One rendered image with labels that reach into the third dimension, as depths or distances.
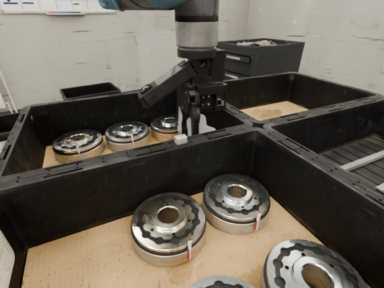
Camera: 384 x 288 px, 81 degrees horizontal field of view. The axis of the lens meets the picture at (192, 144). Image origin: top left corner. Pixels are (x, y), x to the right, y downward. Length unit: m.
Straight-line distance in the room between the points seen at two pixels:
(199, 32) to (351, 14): 3.40
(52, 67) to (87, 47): 0.48
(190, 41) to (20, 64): 3.05
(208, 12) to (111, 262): 0.39
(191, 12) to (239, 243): 0.35
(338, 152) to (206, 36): 0.40
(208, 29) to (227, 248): 0.33
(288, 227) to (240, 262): 0.10
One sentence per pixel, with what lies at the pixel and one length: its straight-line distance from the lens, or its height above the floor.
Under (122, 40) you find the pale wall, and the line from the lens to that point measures 3.51.
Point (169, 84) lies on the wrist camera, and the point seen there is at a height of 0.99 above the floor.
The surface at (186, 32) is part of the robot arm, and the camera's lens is 0.41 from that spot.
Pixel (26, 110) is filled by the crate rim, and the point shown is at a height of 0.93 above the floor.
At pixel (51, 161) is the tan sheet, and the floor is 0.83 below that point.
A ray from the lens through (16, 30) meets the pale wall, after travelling 3.34.
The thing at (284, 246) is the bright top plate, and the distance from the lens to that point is 0.32.
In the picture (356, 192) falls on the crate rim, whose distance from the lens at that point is 0.32.
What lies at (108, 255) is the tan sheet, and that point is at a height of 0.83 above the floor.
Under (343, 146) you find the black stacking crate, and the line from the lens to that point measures 0.65.
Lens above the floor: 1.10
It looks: 30 degrees down
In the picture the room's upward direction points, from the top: straight up
